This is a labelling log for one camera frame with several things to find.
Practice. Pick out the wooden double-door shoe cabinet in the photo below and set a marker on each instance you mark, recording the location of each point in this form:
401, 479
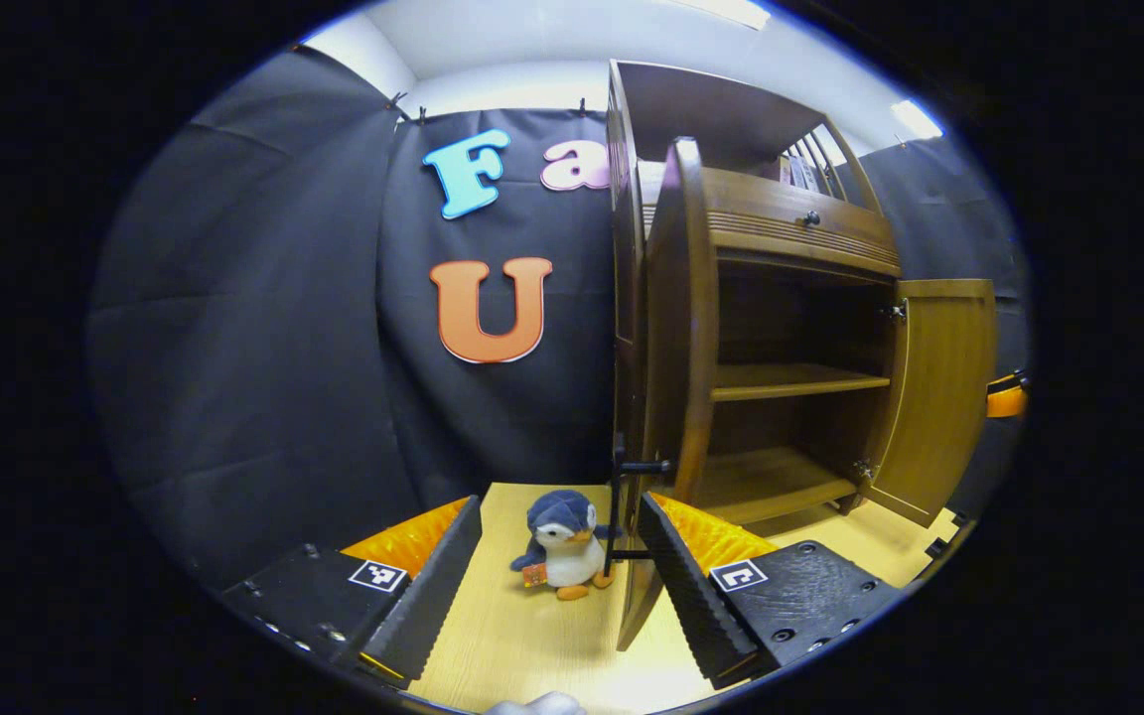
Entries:
790, 382

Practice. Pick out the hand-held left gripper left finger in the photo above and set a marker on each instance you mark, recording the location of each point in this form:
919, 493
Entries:
433, 596

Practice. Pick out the small ceiling light panel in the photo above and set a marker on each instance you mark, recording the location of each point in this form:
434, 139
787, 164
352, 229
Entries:
917, 119

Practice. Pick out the wooden shoe cabinet door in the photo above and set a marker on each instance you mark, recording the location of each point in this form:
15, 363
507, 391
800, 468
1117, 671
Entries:
681, 348
934, 397

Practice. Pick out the wooden cabinet drawer black knob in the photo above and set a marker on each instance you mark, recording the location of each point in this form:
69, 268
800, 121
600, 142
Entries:
761, 214

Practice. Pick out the black backdrop cloth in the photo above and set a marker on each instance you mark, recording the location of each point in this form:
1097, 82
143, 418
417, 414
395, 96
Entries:
264, 348

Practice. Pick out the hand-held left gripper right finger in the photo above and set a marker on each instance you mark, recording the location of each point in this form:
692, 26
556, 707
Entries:
696, 606

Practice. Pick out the white upright book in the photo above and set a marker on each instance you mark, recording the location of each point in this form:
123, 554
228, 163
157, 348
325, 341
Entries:
796, 171

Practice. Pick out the large ceiling light panel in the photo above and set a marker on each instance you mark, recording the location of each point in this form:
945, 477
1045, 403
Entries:
731, 10

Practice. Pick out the grey upright book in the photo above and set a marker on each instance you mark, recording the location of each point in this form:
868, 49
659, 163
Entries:
811, 174

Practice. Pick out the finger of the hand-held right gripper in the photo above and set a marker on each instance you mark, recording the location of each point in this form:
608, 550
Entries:
1007, 402

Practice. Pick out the penguin plush toy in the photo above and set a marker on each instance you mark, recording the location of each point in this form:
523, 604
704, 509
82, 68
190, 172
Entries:
562, 556

